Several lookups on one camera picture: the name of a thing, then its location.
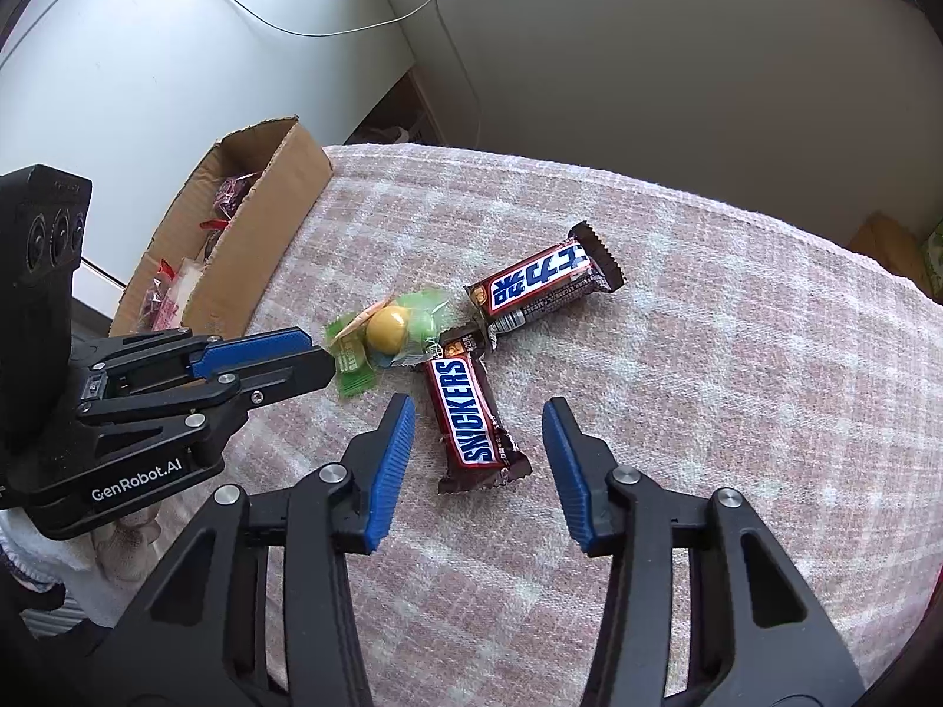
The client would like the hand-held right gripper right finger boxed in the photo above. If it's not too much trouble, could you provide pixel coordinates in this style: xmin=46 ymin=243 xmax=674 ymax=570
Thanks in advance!
xmin=541 ymin=396 xmax=866 ymax=707

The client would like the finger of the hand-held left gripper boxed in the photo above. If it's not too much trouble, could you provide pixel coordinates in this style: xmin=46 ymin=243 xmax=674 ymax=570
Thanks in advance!
xmin=77 ymin=345 xmax=335 ymax=432
xmin=70 ymin=326 xmax=314 ymax=384

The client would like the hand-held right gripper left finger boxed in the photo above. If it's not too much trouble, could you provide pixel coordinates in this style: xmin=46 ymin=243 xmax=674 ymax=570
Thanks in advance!
xmin=88 ymin=392 xmax=417 ymax=707

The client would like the green candy packet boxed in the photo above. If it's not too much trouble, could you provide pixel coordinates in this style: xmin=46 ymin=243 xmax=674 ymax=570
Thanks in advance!
xmin=326 ymin=313 xmax=378 ymax=400

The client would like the brown chocolate bar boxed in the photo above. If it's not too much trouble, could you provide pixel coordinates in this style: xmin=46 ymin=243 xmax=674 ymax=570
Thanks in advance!
xmin=464 ymin=221 xmax=627 ymax=351
xmin=421 ymin=324 xmax=533 ymax=496

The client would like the sliced bread packet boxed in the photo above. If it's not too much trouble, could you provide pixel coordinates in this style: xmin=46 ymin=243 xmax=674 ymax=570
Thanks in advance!
xmin=140 ymin=256 xmax=215 ymax=332

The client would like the round egg snack packet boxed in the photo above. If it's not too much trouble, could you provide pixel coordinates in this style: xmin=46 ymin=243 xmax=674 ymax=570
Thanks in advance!
xmin=364 ymin=287 xmax=454 ymax=368

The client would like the brown cardboard box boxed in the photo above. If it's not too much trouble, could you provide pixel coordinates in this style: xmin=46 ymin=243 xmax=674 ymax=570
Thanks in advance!
xmin=109 ymin=115 xmax=335 ymax=343

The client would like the pink plaid blanket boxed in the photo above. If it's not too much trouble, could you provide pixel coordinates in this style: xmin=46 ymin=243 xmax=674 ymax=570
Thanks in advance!
xmin=95 ymin=141 xmax=943 ymax=707

